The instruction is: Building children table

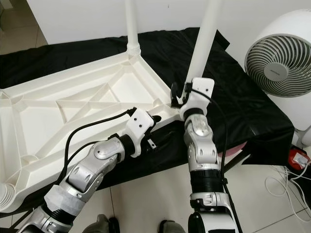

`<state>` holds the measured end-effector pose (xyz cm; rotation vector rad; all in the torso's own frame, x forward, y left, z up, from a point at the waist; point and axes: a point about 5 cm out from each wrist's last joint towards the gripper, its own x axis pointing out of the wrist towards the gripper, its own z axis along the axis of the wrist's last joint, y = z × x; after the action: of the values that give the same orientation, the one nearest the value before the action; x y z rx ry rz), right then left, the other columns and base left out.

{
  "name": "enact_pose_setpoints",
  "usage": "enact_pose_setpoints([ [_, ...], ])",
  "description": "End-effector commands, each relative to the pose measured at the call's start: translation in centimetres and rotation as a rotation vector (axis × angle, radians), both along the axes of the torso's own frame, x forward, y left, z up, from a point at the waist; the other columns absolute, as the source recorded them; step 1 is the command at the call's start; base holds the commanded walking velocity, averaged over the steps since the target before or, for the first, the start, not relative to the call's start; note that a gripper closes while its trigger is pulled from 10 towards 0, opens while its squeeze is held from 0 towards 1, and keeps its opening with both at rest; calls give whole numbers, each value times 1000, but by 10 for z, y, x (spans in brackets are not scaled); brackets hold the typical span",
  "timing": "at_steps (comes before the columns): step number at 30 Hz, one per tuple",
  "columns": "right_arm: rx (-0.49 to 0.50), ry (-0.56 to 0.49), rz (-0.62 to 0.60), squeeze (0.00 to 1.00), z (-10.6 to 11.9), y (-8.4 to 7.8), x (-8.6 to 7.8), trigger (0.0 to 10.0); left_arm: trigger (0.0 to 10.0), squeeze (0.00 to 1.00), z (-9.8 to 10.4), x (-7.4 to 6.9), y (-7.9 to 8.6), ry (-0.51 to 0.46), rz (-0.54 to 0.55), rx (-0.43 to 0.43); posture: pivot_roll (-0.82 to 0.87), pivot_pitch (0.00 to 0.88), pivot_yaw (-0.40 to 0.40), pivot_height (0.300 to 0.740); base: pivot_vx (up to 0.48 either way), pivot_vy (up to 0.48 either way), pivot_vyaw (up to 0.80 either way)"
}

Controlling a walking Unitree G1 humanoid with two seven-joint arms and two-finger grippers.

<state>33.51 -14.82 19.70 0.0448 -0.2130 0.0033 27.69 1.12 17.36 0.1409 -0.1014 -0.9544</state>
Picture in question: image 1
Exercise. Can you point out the white plastic table leg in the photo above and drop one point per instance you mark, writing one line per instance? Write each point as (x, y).
(132, 24)
(4, 199)
(204, 39)

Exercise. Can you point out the white plastic table top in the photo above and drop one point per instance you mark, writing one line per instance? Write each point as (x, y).
(58, 121)

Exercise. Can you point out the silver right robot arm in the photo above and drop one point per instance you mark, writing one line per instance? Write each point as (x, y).
(204, 145)

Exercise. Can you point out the black table cloth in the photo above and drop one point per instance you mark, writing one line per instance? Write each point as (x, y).
(248, 111)

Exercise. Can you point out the grey robot right foot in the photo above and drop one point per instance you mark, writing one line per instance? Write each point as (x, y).
(170, 227)

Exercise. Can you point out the grey robot foot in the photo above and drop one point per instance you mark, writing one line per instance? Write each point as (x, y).
(170, 227)
(102, 224)

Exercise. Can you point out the white floor fan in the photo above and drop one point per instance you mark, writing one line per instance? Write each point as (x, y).
(279, 68)

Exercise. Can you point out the grey robot left foot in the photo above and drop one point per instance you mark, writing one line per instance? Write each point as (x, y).
(102, 224)

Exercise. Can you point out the red object on floor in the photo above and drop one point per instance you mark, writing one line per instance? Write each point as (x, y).
(299, 158)

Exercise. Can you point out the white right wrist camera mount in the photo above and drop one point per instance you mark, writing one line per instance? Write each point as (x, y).
(199, 92)

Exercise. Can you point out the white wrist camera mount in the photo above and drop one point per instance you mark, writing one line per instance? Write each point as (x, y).
(138, 126)
(199, 92)

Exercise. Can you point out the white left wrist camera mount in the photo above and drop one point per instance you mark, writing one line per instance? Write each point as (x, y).
(138, 126)

